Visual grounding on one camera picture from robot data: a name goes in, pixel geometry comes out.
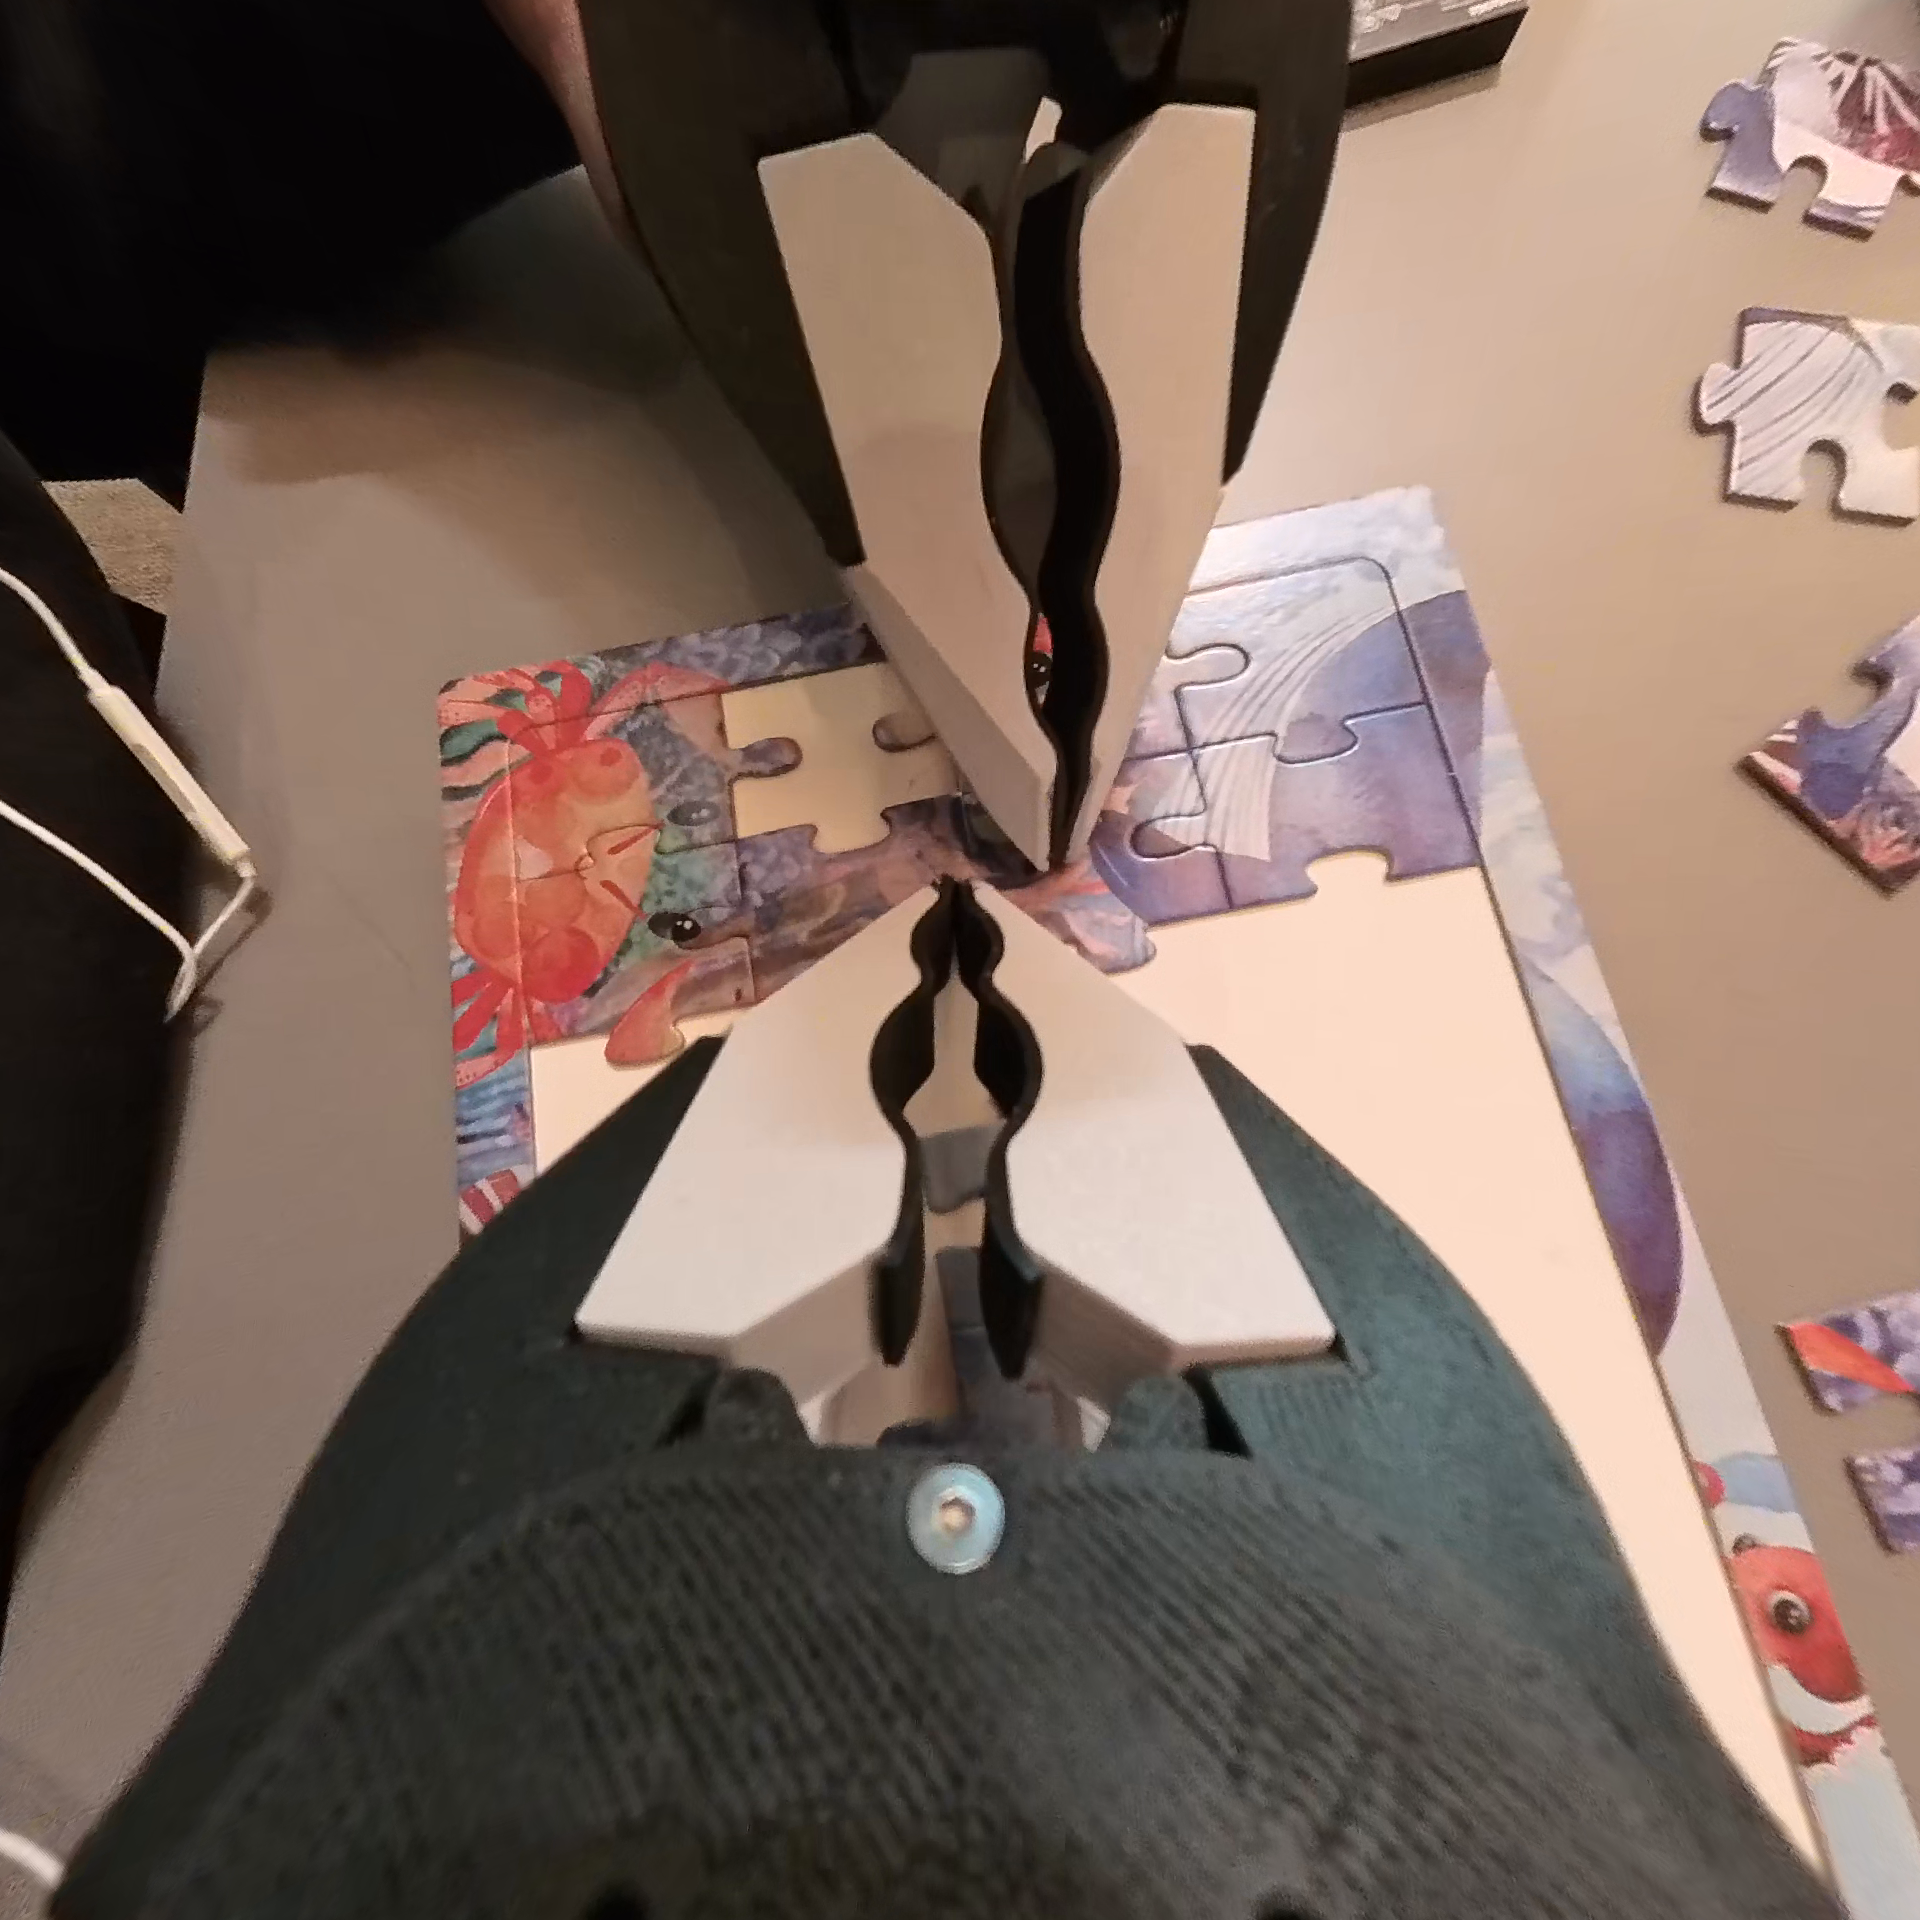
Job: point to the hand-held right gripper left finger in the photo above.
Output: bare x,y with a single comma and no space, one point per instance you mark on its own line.
720,1200

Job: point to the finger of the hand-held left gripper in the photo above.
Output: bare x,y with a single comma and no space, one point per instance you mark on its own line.
884,375
1184,375

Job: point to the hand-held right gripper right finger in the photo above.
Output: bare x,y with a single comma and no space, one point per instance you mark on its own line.
1184,1200

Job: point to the ocean jigsaw puzzle tray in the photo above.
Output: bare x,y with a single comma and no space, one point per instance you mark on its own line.
1348,1051

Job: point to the assembled crab whale puzzle pieces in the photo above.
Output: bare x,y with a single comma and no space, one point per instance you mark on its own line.
600,839

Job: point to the black printed cardboard box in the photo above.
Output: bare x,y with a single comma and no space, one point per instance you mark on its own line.
1425,44

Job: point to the scattered loose puzzle pieces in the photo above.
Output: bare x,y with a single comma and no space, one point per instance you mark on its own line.
1800,405

